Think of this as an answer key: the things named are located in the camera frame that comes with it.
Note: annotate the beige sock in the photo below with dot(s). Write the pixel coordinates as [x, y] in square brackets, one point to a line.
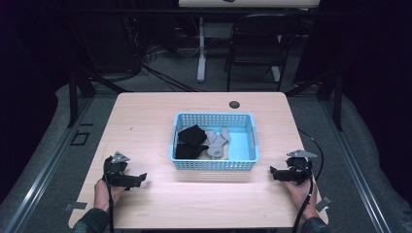
[207, 156]

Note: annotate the person's left hand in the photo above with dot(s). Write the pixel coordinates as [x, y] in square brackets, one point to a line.
[103, 194]

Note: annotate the black metal stand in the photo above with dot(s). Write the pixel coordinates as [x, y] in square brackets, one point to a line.
[73, 97]
[338, 100]

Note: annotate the black folding chair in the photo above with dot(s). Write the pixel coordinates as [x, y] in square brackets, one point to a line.
[259, 48]

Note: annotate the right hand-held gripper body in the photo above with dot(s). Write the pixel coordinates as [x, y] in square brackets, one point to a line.
[297, 170]

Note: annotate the grey sock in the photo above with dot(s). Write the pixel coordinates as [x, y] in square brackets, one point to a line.
[217, 144]

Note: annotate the blue plastic basket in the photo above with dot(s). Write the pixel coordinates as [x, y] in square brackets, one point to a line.
[239, 147]

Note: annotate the black sock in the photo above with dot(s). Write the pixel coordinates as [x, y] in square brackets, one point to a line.
[189, 151]
[193, 135]

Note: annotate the short black tape strip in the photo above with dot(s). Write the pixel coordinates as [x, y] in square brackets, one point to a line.
[86, 124]

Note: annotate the metal floor rail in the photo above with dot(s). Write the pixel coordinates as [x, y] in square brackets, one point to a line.
[48, 168]
[356, 168]

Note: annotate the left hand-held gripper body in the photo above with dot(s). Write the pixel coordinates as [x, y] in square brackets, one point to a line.
[116, 171]

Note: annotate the white desk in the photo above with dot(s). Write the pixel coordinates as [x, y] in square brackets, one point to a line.
[249, 3]

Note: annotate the person's right hand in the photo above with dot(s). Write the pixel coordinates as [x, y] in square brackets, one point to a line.
[301, 197]

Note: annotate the grey tape strip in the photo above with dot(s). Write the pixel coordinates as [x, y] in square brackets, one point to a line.
[76, 206]
[324, 204]

